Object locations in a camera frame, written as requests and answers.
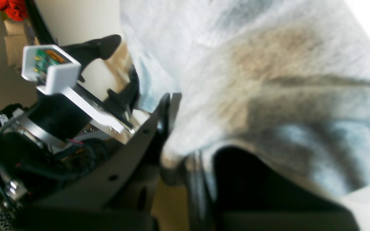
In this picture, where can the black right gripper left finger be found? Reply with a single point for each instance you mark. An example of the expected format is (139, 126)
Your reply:
(138, 165)

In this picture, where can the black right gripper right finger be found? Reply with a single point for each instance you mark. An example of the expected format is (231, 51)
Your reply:
(241, 193)

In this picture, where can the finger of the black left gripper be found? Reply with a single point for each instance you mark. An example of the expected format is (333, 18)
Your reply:
(88, 51)

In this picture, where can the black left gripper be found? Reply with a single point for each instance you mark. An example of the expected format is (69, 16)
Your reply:
(43, 141)

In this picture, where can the grey T-shirt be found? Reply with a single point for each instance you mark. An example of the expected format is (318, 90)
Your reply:
(285, 80)

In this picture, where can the red cloth bundle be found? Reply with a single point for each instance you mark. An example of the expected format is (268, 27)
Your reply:
(14, 9)

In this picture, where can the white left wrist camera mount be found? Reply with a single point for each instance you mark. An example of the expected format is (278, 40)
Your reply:
(62, 79)

